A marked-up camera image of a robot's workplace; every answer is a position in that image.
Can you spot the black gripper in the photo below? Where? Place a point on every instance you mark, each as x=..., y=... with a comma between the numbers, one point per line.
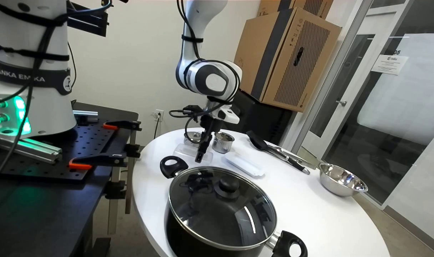
x=211, y=122

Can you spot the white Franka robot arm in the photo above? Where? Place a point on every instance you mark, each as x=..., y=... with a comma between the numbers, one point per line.
x=211, y=80

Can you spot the white flat lid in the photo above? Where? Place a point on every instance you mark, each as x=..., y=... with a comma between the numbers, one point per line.
x=245, y=165

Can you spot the glass pot lid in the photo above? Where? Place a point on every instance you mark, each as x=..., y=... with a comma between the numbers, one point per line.
x=235, y=214

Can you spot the steel mixing bowl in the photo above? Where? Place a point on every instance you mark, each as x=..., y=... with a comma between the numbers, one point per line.
x=342, y=180

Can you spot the small steel pot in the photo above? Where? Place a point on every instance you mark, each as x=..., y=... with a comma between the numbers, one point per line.
x=192, y=137
x=222, y=142

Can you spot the black orange clamp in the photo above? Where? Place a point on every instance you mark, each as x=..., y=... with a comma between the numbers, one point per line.
x=121, y=125
x=90, y=162

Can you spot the black spatula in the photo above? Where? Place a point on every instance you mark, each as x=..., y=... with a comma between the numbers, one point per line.
x=297, y=165

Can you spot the black cooking pot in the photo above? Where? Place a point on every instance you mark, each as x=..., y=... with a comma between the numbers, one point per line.
x=188, y=244

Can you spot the brown cardboard box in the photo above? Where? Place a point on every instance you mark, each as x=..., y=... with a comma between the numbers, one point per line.
x=292, y=61
x=297, y=5

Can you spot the white framed glass door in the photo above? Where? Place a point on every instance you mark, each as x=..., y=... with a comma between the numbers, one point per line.
x=350, y=71

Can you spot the black breadboard table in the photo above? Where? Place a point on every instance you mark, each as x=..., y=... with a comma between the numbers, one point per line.
x=35, y=214

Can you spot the small white paper sign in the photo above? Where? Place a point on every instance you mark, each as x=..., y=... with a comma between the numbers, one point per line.
x=390, y=64

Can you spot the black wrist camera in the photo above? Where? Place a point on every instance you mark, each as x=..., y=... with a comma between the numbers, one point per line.
x=191, y=110

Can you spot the white wall outlet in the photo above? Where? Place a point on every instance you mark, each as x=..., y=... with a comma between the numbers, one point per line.
x=158, y=114

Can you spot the black stereo camera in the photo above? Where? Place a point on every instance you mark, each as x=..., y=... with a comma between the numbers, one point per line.
x=85, y=18

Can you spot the aluminium rail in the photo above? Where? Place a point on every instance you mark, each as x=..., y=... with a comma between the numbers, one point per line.
x=25, y=148

